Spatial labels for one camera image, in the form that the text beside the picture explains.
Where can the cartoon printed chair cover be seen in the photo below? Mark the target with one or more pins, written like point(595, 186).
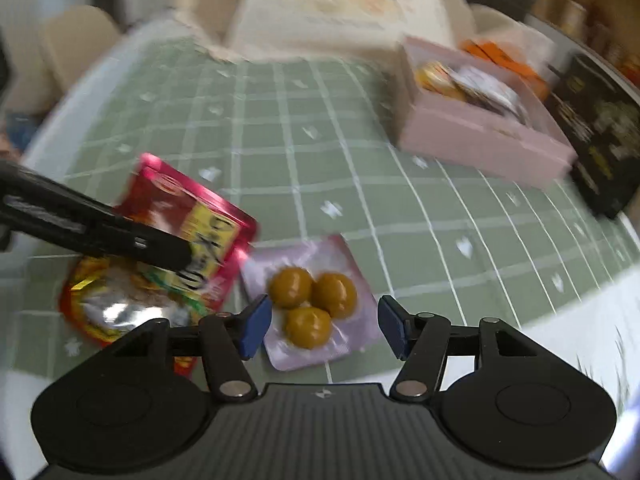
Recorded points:
point(350, 20)

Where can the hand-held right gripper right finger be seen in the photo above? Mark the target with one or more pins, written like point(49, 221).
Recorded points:
point(395, 325)

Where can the blue cloth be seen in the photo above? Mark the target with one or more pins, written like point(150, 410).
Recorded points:
point(22, 132)

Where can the orange tissue box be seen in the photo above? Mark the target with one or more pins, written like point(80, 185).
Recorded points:
point(495, 55)

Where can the green checked tablecloth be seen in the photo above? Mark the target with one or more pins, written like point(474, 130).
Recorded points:
point(350, 185)

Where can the yellow snack packet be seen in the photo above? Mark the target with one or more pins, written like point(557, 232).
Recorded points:
point(437, 77)

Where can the beige chair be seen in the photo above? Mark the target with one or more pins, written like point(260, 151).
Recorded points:
point(80, 45)
point(495, 17)

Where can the purple tray of green balls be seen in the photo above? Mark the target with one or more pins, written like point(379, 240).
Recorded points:
point(320, 287)

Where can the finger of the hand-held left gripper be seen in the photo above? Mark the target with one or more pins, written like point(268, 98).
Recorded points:
point(155, 247)

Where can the red and white snack packet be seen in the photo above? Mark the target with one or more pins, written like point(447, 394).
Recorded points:
point(210, 220)

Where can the pink cardboard box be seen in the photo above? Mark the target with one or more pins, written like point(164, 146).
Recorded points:
point(475, 145)

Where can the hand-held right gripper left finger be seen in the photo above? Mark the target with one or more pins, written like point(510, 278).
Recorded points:
point(255, 325)

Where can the wooden shelf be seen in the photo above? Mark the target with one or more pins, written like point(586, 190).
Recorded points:
point(580, 10)

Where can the black printed snack bag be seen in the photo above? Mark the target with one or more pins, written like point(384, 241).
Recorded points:
point(600, 135)

